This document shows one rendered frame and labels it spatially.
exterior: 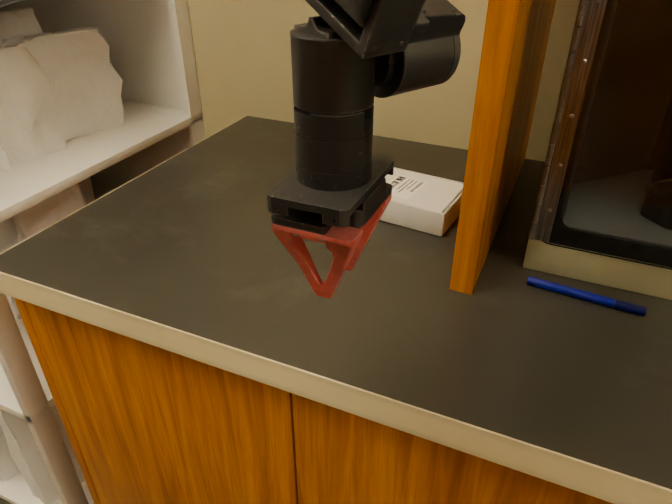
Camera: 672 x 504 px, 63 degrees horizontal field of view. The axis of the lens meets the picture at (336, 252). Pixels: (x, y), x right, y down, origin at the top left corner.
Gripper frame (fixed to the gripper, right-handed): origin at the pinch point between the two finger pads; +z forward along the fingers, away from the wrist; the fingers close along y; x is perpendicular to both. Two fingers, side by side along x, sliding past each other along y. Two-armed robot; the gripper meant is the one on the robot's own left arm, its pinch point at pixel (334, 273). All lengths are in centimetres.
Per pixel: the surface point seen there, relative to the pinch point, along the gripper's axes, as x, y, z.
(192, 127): 71, 71, 20
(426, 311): -4.2, 18.0, 15.8
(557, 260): -17.7, 32.7, 13.5
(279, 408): 10.3, 5.6, 26.8
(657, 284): -29.8, 32.7, 13.9
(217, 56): 64, 76, 3
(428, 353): -6.5, 10.9, 15.8
